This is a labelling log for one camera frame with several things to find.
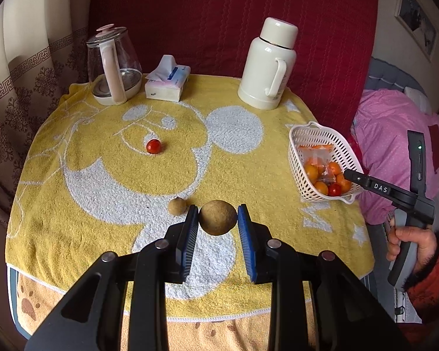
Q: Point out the red cloth patch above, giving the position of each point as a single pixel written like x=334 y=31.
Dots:
x=438 y=146

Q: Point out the small brown longan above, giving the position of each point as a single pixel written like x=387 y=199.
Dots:
x=177 y=206

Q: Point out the grey padded headboard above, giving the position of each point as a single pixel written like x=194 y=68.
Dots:
x=387 y=76

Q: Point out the dark red textured cloth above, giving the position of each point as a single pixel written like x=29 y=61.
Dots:
x=212 y=18

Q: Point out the clear snack packet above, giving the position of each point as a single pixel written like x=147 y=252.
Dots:
x=325 y=176

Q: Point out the peach paw print cloth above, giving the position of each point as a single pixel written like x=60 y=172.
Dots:
x=219 y=331

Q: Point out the person's right hand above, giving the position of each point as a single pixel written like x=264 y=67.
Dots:
x=419 y=243

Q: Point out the framed wall picture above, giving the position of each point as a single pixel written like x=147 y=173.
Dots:
x=417 y=20

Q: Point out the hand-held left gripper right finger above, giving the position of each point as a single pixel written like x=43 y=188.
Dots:
x=246 y=243

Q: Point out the white perforated plastic basket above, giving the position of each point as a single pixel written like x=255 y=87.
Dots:
x=303 y=153

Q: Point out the white tissue pack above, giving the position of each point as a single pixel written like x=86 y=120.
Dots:
x=166 y=84

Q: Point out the large brown longan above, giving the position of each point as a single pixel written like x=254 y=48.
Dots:
x=217 y=217

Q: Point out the pink dotted quilt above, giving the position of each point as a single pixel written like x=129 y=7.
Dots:
x=384 y=142

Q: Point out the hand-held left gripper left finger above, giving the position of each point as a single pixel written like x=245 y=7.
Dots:
x=189 y=243

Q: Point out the person's right forearm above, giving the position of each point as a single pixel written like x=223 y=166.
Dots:
x=433 y=292

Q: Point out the white pillow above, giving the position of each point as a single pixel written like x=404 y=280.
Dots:
x=419 y=98

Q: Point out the cream white thermos jug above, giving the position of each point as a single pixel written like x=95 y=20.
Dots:
x=265 y=69

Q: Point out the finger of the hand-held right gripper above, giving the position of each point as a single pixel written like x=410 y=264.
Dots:
x=355 y=177

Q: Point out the beige patterned curtain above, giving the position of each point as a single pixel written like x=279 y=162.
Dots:
x=25 y=91

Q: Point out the red cherry tomato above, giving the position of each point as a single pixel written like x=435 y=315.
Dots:
x=334 y=189
x=154 y=146

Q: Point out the yellow cartoon towel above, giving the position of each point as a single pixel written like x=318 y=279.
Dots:
x=95 y=197

